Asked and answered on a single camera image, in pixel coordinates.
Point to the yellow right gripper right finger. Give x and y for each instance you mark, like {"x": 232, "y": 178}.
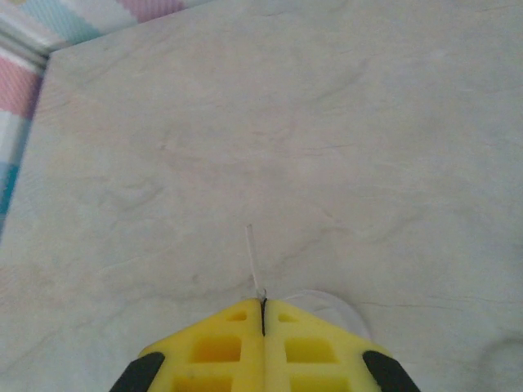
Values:
{"x": 310, "y": 355}

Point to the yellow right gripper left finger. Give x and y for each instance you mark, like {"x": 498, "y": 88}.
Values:
{"x": 216, "y": 351}

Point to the aluminium corner post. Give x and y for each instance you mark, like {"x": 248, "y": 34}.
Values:
{"x": 24, "y": 45}

